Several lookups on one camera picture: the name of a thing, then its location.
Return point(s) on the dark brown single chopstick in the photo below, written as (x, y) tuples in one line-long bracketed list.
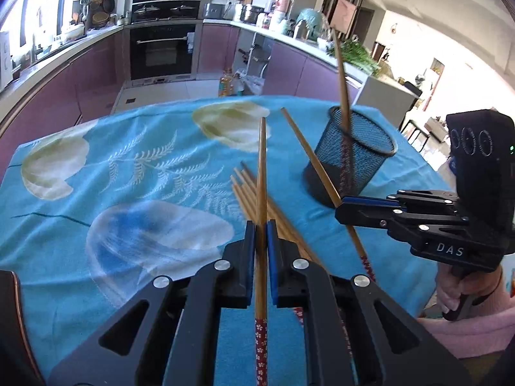
[(342, 88)]

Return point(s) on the black built-in oven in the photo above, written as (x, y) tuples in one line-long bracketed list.
[(161, 56)]

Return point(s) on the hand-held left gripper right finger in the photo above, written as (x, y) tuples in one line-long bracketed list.
[(272, 261)]

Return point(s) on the kitchen window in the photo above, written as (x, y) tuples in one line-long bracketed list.
[(24, 16)]

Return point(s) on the black mesh utensil holder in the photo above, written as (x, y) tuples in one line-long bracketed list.
[(354, 144)]

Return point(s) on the purple base cabinet run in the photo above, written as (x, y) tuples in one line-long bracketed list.
[(289, 72), (60, 88)]

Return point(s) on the black pot with glass lid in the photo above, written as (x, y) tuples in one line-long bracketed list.
[(145, 9), (183, 9)]

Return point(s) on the yellow cooking oil bottle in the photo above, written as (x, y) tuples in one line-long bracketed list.
[(226, 84)]

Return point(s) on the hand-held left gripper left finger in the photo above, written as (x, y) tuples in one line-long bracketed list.
[(250, 257)]

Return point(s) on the bunch of green vegetables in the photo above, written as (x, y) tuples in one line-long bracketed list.
[(358, 54)]

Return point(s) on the steel stock pot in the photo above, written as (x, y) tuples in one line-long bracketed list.
[(252, 14)]

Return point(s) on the pink electric kettle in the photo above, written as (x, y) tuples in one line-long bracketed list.
[(283, 5)]

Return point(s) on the person's right forearm pink sleeve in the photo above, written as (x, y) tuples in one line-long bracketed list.
[(483, 329)]

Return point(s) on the white canister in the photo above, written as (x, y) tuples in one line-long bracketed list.
[(277, 20)]

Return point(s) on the pink wall picture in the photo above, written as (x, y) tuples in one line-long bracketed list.
[(345, 14)]

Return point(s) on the white plastic bag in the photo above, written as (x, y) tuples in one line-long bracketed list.
[(253, 84)]

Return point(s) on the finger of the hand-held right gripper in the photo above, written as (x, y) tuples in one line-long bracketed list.
[(360, 215), (364, 200)]

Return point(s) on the steel vacuum flask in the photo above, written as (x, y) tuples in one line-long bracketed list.
[(301, 31)]

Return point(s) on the blue floral tablecloth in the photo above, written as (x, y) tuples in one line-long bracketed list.
[(161, 161)]

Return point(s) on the person's right hand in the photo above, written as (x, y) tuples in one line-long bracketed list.
[(448, 293)]

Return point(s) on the mint green air fryer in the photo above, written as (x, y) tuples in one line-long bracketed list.
[(312, 20)]

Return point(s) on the dark tablet with copper edge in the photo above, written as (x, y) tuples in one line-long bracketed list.
[(16, 329)]

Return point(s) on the hanging frying pan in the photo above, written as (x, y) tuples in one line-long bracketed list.
[(108, 5)]

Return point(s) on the bunch of wooden chopsticks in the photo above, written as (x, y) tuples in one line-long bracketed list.
[(243, 193)]

